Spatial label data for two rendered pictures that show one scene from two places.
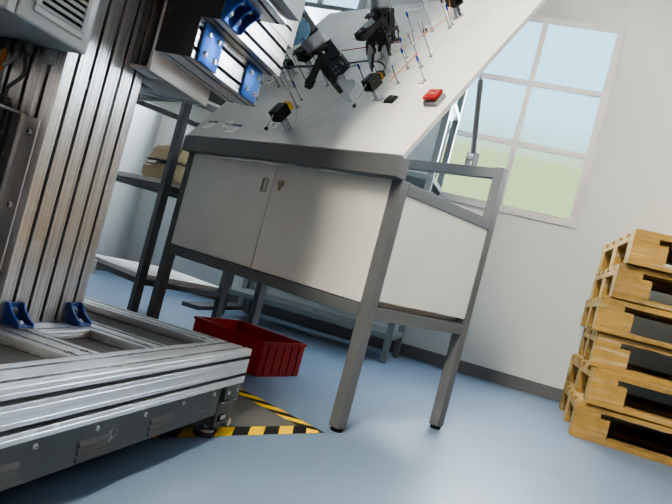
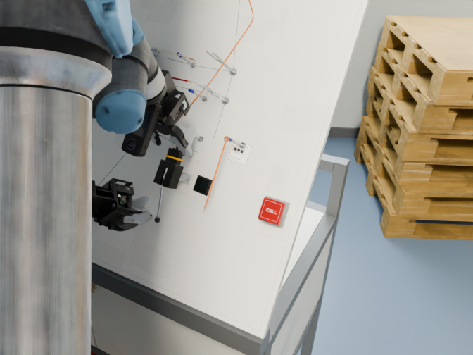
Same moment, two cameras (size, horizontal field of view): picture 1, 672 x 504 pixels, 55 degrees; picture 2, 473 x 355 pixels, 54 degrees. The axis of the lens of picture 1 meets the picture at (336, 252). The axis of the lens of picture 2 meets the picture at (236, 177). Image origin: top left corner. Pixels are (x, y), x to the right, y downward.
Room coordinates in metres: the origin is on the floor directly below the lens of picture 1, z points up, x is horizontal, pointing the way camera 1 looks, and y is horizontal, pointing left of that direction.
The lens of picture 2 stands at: (1.37, 0.13, 1.74)
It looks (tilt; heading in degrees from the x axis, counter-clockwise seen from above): 34 degrees down; 343
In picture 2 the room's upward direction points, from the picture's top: 2 degrees clockwise
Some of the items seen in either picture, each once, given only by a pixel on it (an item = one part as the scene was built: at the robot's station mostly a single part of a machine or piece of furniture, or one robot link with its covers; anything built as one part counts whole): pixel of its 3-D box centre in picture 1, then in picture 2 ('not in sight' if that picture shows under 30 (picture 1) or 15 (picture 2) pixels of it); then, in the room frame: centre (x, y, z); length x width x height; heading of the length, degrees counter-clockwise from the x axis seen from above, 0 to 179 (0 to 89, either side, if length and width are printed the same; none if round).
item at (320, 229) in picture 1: (316, 227); (162, 344); (2.20, 0.08, 0.60); 0.55 x 0.03 x 0.39; 47
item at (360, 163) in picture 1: (277, 154); (71, 256); (2.38, 0.30, 0.83); 1.18 x 0.05 x 0.06; 47
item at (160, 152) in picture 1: (184, 166); not in sight; (3.05, 0.79, 0.76); 0.30 x 0.21 x 0.20; 140
